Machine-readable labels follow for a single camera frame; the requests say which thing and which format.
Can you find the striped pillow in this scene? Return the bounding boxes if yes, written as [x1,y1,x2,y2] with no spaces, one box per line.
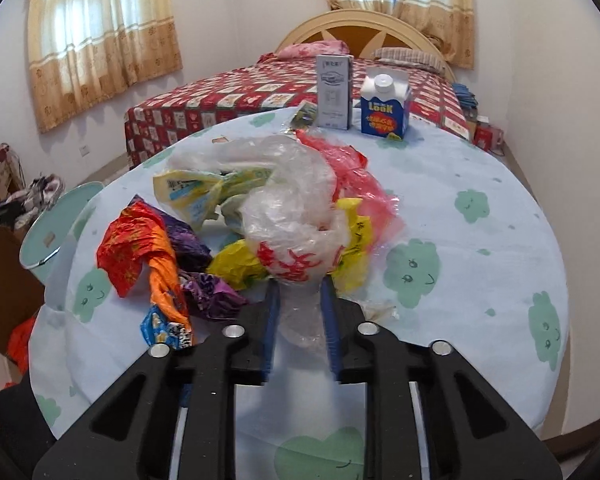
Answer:
[372,47,445,76]

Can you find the teal metal trash bin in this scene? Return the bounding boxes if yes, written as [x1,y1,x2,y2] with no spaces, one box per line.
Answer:
[19,182,104,285]

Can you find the left beige curtain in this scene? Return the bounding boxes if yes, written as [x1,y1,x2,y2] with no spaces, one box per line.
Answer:
[27,0,182,133]

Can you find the yellow plastic bag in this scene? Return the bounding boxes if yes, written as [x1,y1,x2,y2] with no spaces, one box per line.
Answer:
[207,198,373,290]

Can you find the clear plastic bag red print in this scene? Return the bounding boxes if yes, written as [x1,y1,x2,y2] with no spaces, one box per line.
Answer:
[164,134,336,351]

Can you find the blue white Look milk carton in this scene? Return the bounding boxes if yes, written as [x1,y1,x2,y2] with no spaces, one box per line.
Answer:
[360,67,412,140]

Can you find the small dark snack packet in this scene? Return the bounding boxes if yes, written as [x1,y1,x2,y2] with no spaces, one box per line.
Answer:
[289,100,318,130]

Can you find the brown wooden cabinet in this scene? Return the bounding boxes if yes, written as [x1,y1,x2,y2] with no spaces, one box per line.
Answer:
[0,226,44,356]

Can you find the grey tall carton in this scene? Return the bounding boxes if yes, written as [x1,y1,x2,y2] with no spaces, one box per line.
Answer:
[315,54,353,130]

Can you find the yellow green snack bag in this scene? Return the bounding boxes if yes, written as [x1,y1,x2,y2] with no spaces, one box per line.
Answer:
[152,167,272,230]

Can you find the red box by bed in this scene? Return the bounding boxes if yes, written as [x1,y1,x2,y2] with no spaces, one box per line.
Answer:
[472,122,503,153]

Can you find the pink pillow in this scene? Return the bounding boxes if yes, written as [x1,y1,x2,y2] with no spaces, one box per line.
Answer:
[275,40,350,61]

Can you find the red patterned bed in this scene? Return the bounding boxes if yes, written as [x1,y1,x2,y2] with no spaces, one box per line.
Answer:
[124,55,469,168]

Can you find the folded blue clothes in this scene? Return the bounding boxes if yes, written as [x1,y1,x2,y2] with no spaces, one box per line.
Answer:
[452,82,478,110]

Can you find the purple foil wrapper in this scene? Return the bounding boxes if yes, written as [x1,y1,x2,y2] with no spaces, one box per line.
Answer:
[130,195,248,322]

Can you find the red orange foil wrapper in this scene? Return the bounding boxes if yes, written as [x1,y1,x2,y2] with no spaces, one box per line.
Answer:
[96,196,195,350]

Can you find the cream wooden headboard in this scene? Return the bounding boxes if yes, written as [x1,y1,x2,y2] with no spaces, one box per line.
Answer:
[275,10,456,82]

